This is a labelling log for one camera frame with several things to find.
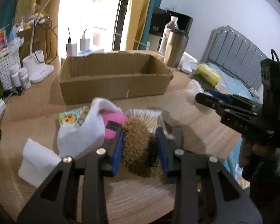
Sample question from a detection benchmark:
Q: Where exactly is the white towel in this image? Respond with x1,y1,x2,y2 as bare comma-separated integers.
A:
57,98,122,159

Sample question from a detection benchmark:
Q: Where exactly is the brown curly plush toy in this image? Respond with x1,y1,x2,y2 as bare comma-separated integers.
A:
122,117,163,178

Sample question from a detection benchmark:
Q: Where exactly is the cartoon tissue pack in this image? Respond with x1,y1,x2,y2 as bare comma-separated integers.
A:
58,106,90,127

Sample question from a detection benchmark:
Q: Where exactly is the pink plush toy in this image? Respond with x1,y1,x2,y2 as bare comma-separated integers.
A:
102,111,128,141

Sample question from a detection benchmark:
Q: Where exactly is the folded white tissue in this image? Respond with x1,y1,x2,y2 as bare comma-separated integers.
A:
18,138,61,188

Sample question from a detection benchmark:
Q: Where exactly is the grey bed headboard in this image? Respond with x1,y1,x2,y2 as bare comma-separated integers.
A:
201,26,267,91

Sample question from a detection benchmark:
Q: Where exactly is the cotton swab box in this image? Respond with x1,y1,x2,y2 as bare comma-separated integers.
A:
125,109,164,133

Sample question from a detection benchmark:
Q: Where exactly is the steel travel tumbler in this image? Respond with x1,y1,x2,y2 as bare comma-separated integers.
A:
164,30,189,67

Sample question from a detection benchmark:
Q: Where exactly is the clear water bottle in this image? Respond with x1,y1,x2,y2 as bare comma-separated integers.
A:
159,16,178,55

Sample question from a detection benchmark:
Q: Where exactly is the black computer monitor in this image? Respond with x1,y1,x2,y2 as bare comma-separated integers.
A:
149,6,194,38

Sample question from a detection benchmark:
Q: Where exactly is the white price tag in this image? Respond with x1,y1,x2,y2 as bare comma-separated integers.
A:
0,99,6,115

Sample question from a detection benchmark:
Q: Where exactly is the white pill bottle right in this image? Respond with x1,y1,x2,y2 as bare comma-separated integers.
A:
18,67,31,90

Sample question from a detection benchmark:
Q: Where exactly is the white pill bottle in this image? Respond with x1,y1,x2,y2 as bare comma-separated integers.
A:
10,64,21,88
18,67,31,90

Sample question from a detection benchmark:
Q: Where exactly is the cardboard box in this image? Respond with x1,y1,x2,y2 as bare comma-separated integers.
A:
60,51,173,105

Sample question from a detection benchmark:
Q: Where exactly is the white pill bottle left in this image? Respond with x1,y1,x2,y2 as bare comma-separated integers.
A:
10,64,21,88

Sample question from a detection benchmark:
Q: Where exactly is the yellow curtain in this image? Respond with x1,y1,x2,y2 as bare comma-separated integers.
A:
125,0,150,51

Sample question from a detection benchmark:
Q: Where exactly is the white desk lamp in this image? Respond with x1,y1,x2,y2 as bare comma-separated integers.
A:
23,0,54,83

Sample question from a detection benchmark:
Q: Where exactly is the white perforated basket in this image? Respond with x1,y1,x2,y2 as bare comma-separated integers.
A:
0,50,21,91

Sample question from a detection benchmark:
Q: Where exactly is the brown paper bag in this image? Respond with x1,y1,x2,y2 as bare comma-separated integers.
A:
16,23,47,61

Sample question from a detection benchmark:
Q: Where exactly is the white charger black cable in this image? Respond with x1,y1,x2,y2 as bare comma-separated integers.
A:
66,27,78,57

